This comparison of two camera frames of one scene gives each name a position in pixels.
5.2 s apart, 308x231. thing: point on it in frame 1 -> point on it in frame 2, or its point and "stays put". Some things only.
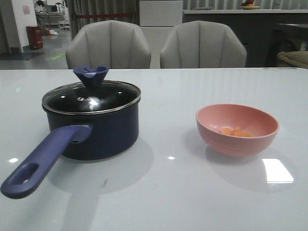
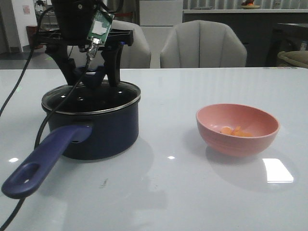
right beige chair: x=202 y=44 stays put
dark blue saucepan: x=83 y=137 -> x=53 y=96
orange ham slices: x=236 y=131 stays put
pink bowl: x=235 y=130 stays put
